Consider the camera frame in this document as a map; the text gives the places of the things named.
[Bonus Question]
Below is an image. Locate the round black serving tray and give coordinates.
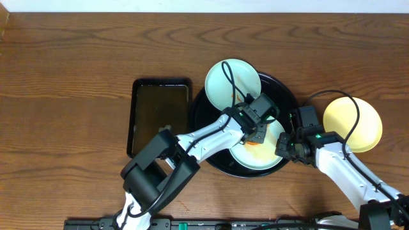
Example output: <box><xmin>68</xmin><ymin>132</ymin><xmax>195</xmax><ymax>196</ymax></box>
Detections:
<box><xmin>189</xmin><ymin>72</ymin><xmax>299</xmax><ymax>178</ymax></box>

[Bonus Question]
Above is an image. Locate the yellow plate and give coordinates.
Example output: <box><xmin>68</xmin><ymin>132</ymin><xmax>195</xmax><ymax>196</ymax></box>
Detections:
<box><xmin>323</xmin><ymin>97</ymin><xmax>383</xmax><ymax>153</ymax></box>

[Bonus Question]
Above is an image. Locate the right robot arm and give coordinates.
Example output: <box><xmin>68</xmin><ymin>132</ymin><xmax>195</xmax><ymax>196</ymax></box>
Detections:
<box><xmin>275</xmin><ymin>128</ymin><xmax>408</xmax><ymax>229</ymax></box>

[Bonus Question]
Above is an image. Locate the black rectangular water tray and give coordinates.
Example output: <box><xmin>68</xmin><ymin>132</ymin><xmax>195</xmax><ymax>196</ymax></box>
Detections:
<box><xmin>127</xmin><ymin>78</ymin><xmax>192</xmax><ymax>158</ymax></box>

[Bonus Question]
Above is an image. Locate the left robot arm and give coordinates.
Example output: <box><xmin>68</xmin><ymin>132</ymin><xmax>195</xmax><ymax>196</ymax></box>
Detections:
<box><xmin>114</xmin><ymin>105</ymin><xmax>279</xmax><ymax>229</ymax></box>

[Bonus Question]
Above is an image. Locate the green and orange sponge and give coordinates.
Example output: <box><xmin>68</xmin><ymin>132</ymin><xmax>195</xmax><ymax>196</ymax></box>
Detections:
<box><xmin>246</xmin><ymin>141</ymin><xmax>259</xmax><ymax>146</ymax></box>

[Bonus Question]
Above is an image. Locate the light blue plate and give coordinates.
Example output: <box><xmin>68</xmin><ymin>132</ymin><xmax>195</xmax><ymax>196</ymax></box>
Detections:
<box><xmin>204</xmin><ymin>59</ymin><xmax>261</xmax><ymax>111</ymax></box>
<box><xmin>229</xmin><ymin>121</ymin><xmax>284</xmax><ymax>170</ymax></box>

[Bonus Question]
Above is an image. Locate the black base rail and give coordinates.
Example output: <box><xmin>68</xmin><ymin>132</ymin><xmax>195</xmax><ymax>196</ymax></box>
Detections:
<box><xmin>63</xmin><ymin>217</ymin><xmax>362</xmax><ymax>230</ymax></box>

